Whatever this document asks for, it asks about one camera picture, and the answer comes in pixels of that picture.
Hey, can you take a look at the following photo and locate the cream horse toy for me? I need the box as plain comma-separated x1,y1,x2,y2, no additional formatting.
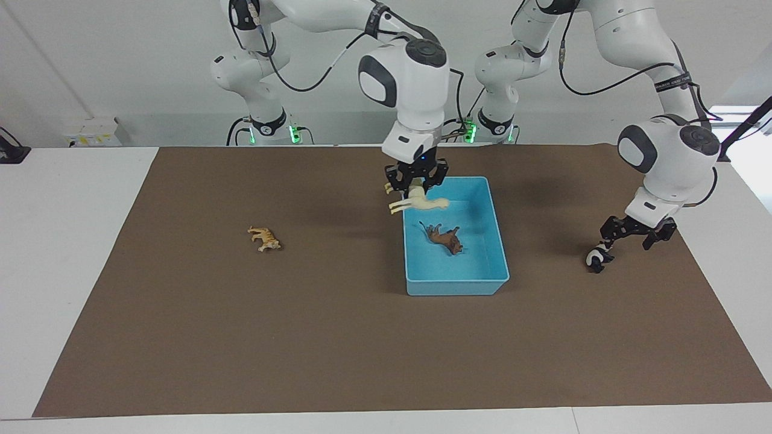
385,181,451,216

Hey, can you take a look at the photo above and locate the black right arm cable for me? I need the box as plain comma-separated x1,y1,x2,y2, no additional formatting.
228,0,466,142

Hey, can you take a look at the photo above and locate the brown lion toy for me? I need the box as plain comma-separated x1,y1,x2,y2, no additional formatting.
419,221,464,256

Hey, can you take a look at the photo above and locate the black right base cable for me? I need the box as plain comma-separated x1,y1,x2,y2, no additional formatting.
226,116,315,146

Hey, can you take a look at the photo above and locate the black left base cable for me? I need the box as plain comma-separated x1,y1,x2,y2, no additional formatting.
440,87,520,145

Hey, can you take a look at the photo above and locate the brown table mat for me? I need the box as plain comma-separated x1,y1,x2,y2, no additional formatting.
31,143,772,418

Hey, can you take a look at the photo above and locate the black white panda toy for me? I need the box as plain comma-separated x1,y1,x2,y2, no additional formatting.
585,242,615,274

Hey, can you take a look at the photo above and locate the white power strip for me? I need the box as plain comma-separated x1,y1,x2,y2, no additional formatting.
62,117,122,148

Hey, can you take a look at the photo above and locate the black base cable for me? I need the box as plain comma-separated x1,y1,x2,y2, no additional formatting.
440,87,520,145
226,116,315,146

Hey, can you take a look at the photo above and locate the black table mount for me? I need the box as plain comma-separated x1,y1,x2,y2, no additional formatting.
0,125,32,165

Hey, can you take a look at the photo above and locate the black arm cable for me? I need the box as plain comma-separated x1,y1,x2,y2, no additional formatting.
510,0,724,209
228,0,466,142

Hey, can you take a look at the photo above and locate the blue plastic storage box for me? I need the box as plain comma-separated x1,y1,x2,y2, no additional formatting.
401,175,511,297

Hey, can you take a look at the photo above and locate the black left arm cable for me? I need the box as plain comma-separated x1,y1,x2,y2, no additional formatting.
510,0,724,209

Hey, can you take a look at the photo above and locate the black clamp stand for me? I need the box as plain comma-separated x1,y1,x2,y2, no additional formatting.
717,95,772,163

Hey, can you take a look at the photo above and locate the orange tiger toy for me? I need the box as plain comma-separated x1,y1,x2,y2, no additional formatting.
247,225,282,253

